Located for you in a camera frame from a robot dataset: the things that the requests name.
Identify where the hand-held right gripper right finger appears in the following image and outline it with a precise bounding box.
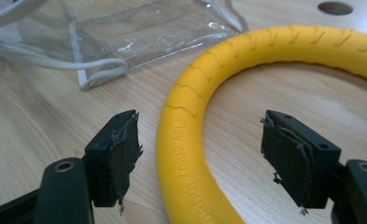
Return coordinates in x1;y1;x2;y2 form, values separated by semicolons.
260;109;342;216

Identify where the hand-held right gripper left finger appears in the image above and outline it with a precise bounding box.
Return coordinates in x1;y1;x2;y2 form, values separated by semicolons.
83;109;144;217

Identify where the yellow rubber ring toy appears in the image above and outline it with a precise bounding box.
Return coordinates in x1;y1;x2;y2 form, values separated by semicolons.
155;24;367;224

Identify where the clear plastic bag white trim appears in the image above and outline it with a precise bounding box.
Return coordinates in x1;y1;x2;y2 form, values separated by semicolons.
0;0;249;91

